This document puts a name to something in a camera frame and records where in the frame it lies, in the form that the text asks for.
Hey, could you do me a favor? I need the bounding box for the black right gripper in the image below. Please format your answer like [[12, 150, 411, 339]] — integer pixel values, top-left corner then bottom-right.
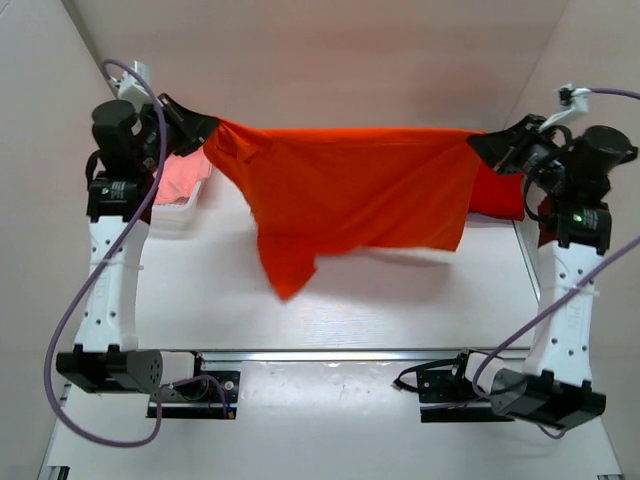
[[466, 116, 571, 195]]

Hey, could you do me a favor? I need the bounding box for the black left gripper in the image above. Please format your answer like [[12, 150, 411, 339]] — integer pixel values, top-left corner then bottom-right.
[[140, 82, 222, 159]]

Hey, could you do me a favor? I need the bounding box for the orange t shirt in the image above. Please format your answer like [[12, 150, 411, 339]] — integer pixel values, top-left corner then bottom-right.
[[203, 120, 479, 300]]

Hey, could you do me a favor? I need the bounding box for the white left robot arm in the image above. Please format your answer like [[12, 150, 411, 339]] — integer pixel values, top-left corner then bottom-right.
[[55, 94, 218, 398]]

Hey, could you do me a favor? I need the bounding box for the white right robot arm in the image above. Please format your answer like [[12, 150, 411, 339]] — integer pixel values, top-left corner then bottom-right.
[[448, 115, 638, 437]]

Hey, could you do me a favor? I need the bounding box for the pink t shirt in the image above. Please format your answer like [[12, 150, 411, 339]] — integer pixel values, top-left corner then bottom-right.
[[154, 148, 212, 205]]

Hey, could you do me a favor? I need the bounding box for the red folded t shirt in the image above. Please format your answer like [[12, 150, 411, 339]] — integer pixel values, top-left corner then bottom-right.
[[468, 163, 525, 221]]

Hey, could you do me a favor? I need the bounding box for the white plastic basket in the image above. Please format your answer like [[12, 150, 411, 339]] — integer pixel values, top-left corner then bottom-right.
[[150, 179, 206, 237]]

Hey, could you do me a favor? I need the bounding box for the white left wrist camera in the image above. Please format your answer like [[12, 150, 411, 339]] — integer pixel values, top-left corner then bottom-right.
[[109, 60, 151, 103]]

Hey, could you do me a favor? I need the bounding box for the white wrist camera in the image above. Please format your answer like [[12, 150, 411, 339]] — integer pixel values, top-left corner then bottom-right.
[[538, 83, 592, 132], [109, 60, 151, 103]]

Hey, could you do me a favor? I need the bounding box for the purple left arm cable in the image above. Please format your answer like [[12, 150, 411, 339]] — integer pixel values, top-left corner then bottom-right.
[[43, 59, 169, 449]]

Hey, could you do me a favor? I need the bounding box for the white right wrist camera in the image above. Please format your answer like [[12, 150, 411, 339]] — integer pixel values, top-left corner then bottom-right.
[[538, 83, 592, 132]]

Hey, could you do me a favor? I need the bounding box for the aluminium table rail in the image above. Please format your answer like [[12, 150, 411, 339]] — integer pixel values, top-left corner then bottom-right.
[[194, 349, 531, 363]]

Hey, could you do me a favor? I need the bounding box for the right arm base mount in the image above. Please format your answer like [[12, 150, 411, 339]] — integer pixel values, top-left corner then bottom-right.
[[392, 349, 513, 424]]

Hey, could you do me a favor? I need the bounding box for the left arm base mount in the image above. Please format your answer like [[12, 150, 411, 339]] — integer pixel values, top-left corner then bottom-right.
[[146, 351, 241, 420]]

